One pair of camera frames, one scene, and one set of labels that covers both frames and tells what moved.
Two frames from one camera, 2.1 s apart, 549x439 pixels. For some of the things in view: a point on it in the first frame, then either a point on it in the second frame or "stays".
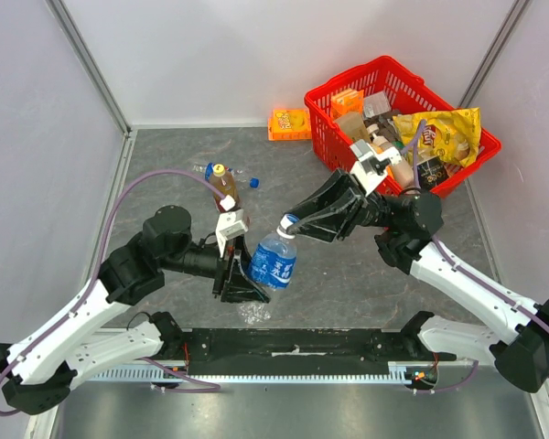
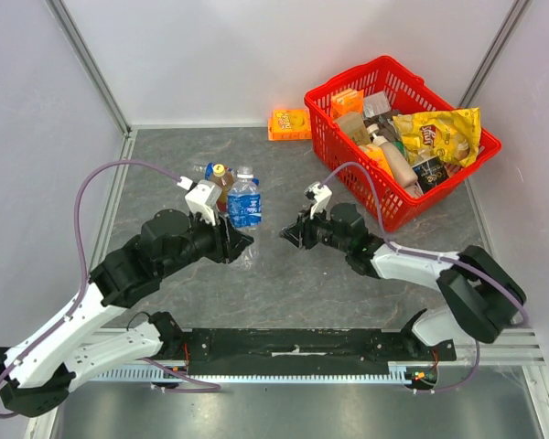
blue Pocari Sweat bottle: x=273 y=261 -> x=244 y=213
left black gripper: x=242 y=286 -> x=229 y=242
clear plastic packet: x=375 y=104 stays
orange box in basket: x=347 y=101 stays
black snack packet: x=432 y=173 stays
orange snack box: x=290 y=124 stays
